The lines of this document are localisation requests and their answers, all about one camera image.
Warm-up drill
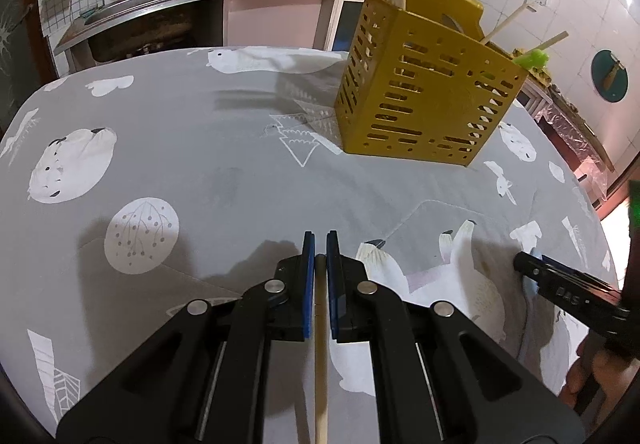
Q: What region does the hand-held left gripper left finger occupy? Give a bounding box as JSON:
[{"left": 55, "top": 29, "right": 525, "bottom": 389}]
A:
[{"left": 55, "top": 231, "right": 317, "bottom": 444}]

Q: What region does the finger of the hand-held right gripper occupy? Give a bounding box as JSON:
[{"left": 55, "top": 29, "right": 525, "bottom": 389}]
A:
[
  {"left": 515, "top": 251, "right": 632, "bottom": 322},
  {"left": 542, "top": 255, "right": 621, "bottom": 292}
]

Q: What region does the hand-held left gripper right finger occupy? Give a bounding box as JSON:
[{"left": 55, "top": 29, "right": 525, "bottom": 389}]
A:
[{"left": 326, "top": 231, "right": 586, "bottom": 444}]

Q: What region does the yellow slotted utensil holder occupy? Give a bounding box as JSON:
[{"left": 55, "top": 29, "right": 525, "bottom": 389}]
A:
[{"left": 334, "top": 0, "right": 530, "bottom": 168}]

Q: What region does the green chopstick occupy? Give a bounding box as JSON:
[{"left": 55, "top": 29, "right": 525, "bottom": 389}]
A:
[{"left": 511, "top": 30, "right": 570, "bottom": 72}]

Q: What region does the person's right hand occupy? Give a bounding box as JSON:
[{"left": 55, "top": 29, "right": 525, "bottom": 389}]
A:
[{"left": 565, "top": 339, "right": 628, "bottom": 412}]

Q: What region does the metal side shelf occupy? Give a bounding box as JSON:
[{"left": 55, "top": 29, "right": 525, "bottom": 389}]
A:
[{"left": 520, "top": 68, "right": 617, "bottom": 207}]

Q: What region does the steel sink counter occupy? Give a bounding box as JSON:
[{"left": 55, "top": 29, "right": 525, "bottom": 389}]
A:
[{"left": 52, "top": 0, "right": 372, "bottom": 57}]

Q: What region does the round teal wall hanger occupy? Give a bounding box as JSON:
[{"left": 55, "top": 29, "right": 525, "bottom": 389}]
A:
[{"left": 590, "top": 48, "right": 629, "bottom": 103}]

